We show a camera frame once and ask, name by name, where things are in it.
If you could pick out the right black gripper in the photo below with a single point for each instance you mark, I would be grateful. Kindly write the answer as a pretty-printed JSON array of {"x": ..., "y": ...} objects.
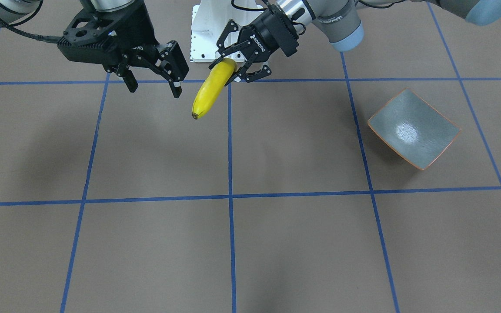
[{"x": 132, "y": 27}]

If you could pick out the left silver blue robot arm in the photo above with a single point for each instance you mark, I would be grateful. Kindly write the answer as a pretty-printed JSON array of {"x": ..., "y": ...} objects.
[{"x": 338, "y": 20}]

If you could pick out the grey square plate orange rim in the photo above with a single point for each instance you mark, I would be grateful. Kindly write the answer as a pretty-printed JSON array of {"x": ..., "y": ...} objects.
[{"x": 414, "y": 129}]

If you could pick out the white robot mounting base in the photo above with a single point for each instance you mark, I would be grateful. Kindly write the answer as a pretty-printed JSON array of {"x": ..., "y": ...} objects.
[{"x": 209, "y": 19}]

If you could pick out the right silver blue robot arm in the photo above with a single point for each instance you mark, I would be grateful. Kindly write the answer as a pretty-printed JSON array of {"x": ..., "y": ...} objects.
[{"x": 14, "y": 13}]

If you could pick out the yellow banana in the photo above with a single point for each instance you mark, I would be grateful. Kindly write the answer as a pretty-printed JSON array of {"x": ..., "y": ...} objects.
[{"x": 212, "y": 87}]

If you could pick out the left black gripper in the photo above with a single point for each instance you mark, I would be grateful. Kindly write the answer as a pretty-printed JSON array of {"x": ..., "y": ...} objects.
[{"x": 276, "y": 31}]

